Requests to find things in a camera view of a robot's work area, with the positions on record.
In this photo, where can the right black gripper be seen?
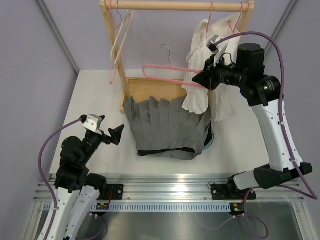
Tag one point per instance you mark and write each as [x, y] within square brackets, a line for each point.
[208, 77]

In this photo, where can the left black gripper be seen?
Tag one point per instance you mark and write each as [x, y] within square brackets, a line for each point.
[115, 135]

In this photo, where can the grey dress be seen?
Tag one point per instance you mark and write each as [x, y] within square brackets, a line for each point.
[162, 128]

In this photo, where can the black dress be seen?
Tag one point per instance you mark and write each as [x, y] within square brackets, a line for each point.
[207, 135]

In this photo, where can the pink wire hanger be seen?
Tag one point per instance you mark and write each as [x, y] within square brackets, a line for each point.
[113, 49]

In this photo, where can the white wooden hanger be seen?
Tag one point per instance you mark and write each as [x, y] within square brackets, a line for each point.
[123, 30]

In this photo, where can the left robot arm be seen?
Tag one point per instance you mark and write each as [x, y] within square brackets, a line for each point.
[75, 189]

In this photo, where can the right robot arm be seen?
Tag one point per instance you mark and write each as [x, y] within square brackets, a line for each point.
[263, 94]

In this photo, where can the cream white garment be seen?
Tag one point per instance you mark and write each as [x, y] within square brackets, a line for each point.
[221, 107]

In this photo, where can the wooden clothes rack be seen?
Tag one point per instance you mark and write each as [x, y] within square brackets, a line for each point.
[141, 88]

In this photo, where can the teal plastic tray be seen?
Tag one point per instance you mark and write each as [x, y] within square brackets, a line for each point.
[212, 140]

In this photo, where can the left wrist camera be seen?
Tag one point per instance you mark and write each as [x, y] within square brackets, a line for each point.
[91, 123]

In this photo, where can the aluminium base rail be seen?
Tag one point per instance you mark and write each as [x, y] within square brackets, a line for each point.
[175, 188]

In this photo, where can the slotted cable duct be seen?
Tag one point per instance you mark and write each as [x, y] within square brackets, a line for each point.
[165, 207]

